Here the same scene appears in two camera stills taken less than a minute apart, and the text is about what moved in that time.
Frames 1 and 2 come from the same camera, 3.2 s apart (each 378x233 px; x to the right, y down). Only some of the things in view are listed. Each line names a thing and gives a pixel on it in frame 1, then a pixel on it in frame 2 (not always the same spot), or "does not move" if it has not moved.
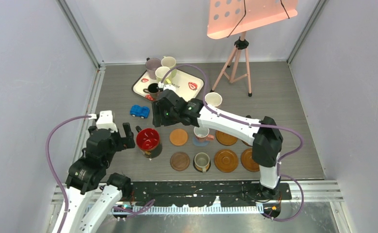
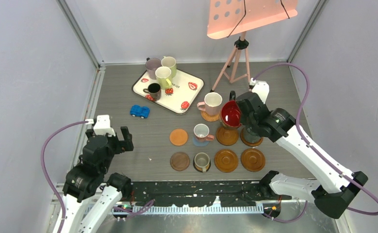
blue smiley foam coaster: (200, 143) does not move
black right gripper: (157, 111) -> (243, 119)
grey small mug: (202, 160) does not move
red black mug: (148, 141) -> (230, 115)
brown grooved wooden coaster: (226, 160) does not move
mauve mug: (151, 65) does not move
